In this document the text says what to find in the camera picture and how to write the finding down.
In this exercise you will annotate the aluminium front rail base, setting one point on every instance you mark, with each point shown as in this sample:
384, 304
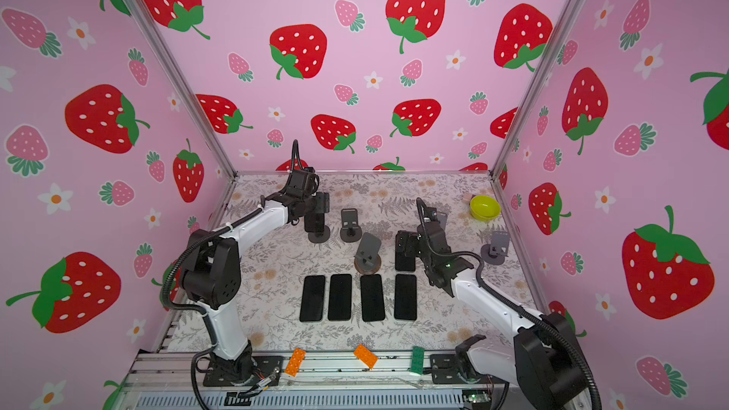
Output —
325, 380

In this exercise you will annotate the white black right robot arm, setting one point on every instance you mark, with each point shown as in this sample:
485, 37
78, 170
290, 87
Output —
546, 361

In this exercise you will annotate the aluminium corner post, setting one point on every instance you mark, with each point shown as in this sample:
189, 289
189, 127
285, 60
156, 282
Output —
150, 30
562, 28

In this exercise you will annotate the orange brick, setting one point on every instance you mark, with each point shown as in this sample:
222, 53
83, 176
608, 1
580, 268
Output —
295, 362
366, 356

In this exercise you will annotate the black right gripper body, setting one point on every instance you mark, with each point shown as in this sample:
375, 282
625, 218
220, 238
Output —
425, 260

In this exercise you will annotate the lime green plastic bowl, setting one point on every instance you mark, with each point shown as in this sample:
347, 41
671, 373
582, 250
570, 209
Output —
484, 208

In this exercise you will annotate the grey stand rear middle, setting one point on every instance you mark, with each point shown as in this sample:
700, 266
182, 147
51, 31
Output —
351, 230

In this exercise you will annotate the orange brick middle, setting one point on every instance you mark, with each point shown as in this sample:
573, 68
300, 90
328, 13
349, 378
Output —
366, 356

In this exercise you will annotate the grey stand right rear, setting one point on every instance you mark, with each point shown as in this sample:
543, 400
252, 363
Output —
442, 219

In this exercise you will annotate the orange brick left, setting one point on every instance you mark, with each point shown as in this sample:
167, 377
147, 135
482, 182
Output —
295, 362

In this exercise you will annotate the grey stand far right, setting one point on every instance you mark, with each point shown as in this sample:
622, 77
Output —
496, 250

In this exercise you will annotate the aluminium corner post left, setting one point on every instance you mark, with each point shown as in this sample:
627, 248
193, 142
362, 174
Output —
150, 30

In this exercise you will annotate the round wooden phone stand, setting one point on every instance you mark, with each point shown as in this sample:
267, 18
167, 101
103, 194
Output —
367, 260

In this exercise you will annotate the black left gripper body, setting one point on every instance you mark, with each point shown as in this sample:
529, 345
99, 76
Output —
316, 204

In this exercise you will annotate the aluminium corner post right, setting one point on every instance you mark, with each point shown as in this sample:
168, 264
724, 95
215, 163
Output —
562, 28

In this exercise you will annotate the grey stand rear left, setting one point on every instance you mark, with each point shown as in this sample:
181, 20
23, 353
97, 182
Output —
320, 238

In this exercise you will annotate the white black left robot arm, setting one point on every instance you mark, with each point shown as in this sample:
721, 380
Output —
206, 277

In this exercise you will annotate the green brick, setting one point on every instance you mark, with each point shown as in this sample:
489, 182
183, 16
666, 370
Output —
417, 361

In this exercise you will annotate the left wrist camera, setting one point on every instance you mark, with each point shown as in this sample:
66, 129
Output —
301, 184

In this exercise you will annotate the grey stand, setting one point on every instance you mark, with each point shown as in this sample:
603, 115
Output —
442, 219
351, 230
320, 238
496, 250

